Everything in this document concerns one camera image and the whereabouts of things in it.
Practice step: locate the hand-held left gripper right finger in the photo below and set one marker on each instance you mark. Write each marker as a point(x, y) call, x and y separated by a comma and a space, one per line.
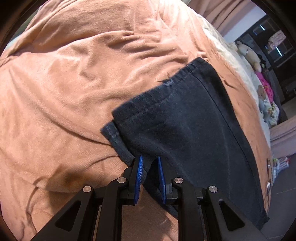
point(161, 180)

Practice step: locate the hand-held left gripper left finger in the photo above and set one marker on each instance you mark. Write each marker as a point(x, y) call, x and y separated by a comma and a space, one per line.
point(138, 178)

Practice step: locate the dark denim pants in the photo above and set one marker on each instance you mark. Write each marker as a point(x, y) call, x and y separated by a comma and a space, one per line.
point(185, 120)

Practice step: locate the orange blanket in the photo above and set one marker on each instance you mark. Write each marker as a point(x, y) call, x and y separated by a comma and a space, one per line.
point(69, 92)

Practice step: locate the pink curtain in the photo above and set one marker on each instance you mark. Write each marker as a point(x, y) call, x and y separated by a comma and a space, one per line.
point(222, 16)
point(283, 136)

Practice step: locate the white patterned cloth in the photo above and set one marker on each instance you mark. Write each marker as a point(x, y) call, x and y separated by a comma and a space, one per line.
point(271, 112)

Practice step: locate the brown teddy bear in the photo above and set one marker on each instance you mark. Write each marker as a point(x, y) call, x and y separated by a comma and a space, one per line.
point(262, 95)

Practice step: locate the pink cloth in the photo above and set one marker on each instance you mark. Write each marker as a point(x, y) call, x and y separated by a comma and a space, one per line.
point(266, 85)

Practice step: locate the cream stuffed toy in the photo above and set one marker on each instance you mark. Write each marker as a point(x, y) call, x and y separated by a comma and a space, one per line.
point(248, 53)

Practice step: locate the black stuffed toy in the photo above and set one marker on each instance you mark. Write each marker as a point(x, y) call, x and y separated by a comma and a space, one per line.
point(263, 62)

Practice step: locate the dark window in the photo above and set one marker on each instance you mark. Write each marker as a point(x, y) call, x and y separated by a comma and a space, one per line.
point(284, 69)

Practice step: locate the floral hanging garment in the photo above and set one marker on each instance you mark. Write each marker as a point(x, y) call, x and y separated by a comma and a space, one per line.
point(276, 39)

